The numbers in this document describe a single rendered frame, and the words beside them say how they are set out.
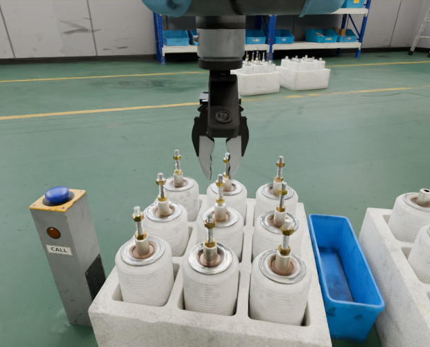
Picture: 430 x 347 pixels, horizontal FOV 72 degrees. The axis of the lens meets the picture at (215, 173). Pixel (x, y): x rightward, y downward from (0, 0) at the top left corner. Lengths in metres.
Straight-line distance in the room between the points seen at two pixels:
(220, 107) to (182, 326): 0.34
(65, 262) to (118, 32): 5.07
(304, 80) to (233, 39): 2.64
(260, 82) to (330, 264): 2.14
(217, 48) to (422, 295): 0.54
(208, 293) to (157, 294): 0.10
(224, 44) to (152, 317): 0.44
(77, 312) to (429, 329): 0.66
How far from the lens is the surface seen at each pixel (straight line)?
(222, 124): 0.42
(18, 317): 0.88
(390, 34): 7.87
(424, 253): 0.69
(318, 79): 3.19
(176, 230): 0.60
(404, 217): 0.76
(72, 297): 0.73
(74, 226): 0.60
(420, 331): 0.64
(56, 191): 0.60
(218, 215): 0.59
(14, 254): 1.06
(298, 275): 0.50
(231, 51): 0.47
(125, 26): 5.56
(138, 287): 0.53
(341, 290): 0.85
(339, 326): 0.73
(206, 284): 0.49
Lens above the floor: 0.60
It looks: 28 degrees down
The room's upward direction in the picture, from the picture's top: straight up
